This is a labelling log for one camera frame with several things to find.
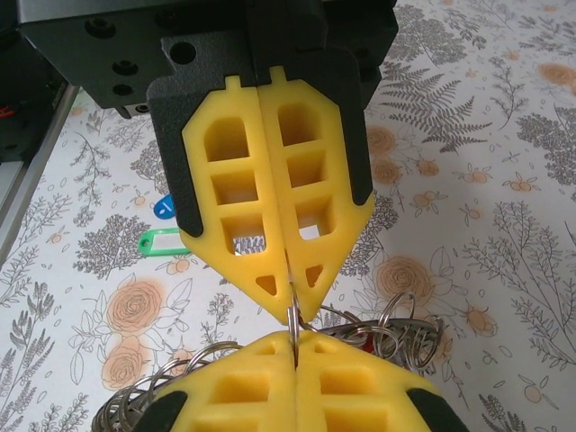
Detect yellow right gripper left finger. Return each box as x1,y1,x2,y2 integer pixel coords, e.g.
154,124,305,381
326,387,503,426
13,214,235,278
134,330,299,432

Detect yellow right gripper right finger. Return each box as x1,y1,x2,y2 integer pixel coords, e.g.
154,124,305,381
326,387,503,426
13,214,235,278
295,329,467,432

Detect blue key tag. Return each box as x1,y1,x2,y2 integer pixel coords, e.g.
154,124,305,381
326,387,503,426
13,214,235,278
152,193,177,221

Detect green key tag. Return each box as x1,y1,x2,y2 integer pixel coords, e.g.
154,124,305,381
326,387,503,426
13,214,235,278
137,229,188,257

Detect metal keyring with small rings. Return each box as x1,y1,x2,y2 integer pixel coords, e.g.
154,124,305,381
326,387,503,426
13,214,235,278
92,281,446,432

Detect floral patterned table cover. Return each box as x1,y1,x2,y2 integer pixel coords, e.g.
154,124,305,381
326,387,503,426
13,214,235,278
0,0,576,432

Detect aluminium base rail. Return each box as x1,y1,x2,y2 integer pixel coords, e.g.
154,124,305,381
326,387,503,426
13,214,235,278
0,83,81,265

